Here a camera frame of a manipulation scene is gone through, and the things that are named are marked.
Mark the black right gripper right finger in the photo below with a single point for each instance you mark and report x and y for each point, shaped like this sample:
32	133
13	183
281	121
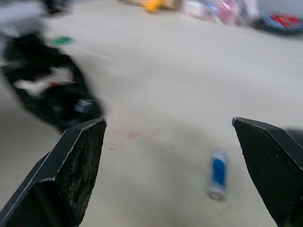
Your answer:
272	170

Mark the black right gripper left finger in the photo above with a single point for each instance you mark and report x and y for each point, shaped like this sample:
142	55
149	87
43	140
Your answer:
71	165

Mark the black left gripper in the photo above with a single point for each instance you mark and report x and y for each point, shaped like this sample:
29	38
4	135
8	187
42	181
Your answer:
30	55

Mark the blue and white battery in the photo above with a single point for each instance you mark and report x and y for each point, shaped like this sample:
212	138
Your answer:
218	175

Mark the green round sticker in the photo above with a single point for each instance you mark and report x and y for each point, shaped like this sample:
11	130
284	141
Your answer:
62	40

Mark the yellow object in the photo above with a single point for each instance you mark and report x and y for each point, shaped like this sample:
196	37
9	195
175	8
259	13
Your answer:
153	6

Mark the red and blue bag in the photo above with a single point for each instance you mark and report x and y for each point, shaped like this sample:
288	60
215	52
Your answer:
282	21

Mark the colourful plastic packaging pile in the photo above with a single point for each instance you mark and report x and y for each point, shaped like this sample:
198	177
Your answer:
217	11

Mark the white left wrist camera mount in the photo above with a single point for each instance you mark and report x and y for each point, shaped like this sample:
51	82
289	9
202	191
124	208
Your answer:
20	16

